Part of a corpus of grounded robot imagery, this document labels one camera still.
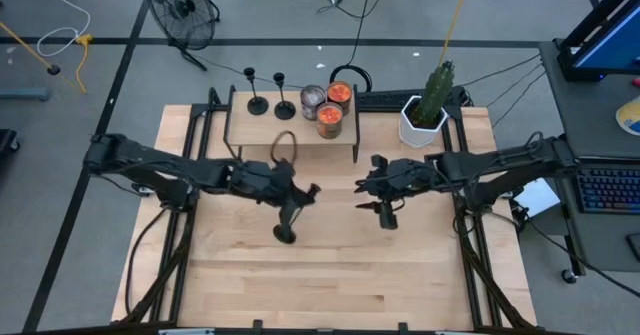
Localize wooden shelf black legs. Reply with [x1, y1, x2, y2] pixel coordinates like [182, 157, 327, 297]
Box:
[222, 84, 362, 165]

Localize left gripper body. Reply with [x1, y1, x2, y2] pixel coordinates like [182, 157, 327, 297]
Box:
[230, 159, 297, 209]

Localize white plant pot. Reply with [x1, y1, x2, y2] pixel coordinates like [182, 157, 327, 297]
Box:
[398, 94, 449, 150]

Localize thin black fan cable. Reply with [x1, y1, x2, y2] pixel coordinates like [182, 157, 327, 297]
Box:
[189, 54, 306, 90]

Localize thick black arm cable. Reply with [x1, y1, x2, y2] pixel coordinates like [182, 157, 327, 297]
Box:
[123, 205, 171, 316]

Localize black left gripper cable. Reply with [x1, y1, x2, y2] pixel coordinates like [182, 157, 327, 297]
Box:
[269, 130, 299, 167]

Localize white floor cable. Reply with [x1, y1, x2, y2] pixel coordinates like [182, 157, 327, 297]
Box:
[37, 0, 93, 59]

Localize yellow cable with plug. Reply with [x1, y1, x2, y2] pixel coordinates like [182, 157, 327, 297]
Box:
[74, 33, 95, 95]

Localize black aluminium table frame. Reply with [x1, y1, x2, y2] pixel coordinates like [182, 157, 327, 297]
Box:
[110, 85, 539, 335]

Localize black computer monitor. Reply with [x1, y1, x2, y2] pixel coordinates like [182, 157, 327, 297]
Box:
[556, 0, 640, 83]

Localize dark grey desk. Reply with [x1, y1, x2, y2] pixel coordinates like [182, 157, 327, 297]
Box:
[538, 39, 640, 274]

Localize tin can orange top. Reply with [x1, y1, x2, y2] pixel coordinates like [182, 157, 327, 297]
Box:
[315, 101, 345, 140]
[327, 80, 354, 116]

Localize long black floor cable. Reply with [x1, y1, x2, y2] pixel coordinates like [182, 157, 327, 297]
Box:
[527, 219, 640, 299]

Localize tin can silver top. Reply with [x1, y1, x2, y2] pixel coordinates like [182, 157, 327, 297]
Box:
[300, 84, 327, 122]

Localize white paper sheet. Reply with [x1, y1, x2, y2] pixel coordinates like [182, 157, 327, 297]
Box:
[512, 177, 562, 219]

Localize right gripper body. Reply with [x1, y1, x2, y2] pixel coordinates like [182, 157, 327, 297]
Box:
[355, 157, 444, 204]

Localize grey metal foot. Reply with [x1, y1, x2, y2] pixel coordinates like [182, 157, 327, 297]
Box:
[0, 87, 52, 102]

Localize black floor fan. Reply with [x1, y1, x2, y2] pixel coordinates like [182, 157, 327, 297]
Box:
[144, 0, 221, 72]

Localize yellow white round disc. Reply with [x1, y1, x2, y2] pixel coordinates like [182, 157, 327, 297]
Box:
[615, 94, 640, 136]

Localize black floor object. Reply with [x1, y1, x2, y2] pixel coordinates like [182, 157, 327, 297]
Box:
[0, 128, 21, 166]

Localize yellow pole black end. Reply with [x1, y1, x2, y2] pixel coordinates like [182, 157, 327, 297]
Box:
[0, 21, 87, 95]

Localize hanging yellow cable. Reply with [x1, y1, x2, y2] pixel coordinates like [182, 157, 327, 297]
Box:
[438, 0, 474, 66]

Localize green cactus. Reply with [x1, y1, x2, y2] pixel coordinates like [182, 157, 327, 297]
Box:
[416, 59, 456, 125]

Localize backlit keyboard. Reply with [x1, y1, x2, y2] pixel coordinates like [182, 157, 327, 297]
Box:
[574, 166, 640, 215]

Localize hanging black cable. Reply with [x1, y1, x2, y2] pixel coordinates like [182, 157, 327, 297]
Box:
[328, 0, 376, 95]

